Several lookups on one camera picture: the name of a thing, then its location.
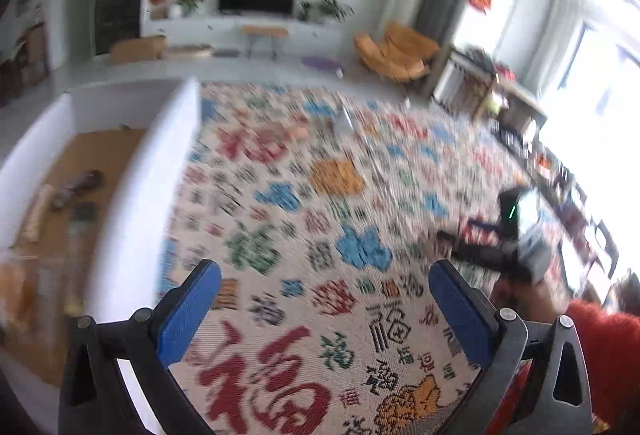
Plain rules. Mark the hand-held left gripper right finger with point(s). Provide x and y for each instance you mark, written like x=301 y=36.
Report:
x=462 y=310

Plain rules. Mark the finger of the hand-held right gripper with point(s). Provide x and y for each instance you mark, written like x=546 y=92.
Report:
x=482 y=229
x=475 y=252

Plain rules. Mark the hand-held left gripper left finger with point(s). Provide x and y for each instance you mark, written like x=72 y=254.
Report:
x=190 y=310

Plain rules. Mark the white cardboard box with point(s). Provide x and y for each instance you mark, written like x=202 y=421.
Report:
x=145 y=195

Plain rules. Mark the clear long snack packet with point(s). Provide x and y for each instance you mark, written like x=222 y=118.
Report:
x=75 y=260

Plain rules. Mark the brown cake packet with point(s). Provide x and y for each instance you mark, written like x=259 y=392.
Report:
x=77 y=186

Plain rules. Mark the clear bag of bread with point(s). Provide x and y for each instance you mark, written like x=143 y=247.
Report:
x=20 y=290

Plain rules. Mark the beige long snack packet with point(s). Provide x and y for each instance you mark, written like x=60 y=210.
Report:
x=37 y=212

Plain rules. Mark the person's right hand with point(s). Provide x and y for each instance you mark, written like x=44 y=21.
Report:
x=530 y=300

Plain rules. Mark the cluttered side table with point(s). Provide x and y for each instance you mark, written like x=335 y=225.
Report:
x=520 y=102

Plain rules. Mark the printed woven tablecloth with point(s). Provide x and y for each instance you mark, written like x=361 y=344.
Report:
x=310 y=225

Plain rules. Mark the wooden slatted chair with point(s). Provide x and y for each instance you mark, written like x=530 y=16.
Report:
x=465 y=82

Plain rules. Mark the silver snack packet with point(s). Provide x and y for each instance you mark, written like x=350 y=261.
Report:
x=345 y=122

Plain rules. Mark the orange lounge chair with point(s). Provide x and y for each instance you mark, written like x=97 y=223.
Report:
x=395 y=50

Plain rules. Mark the white sheer curtain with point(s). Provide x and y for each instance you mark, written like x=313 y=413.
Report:
x=555 y=35

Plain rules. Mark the purple floor mat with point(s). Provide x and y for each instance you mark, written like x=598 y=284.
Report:
x=321 y=63

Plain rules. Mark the brown cardboard box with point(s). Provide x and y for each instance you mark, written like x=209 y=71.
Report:
x=137 y=49

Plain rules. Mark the large leafy potted plant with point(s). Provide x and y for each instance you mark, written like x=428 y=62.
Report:
x=332 y=7

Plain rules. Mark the small potted plant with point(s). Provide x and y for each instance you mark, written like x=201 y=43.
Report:
x=305 y=10

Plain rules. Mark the white television cabinet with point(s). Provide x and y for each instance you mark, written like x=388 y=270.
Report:
x=225 y=27

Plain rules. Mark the wooden stool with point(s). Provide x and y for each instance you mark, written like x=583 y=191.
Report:
x=265 y=31

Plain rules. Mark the green potted plant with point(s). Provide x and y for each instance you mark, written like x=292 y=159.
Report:
x=191 y=1

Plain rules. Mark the red flower arrangement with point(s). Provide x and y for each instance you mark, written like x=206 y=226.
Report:
x=160 y=0

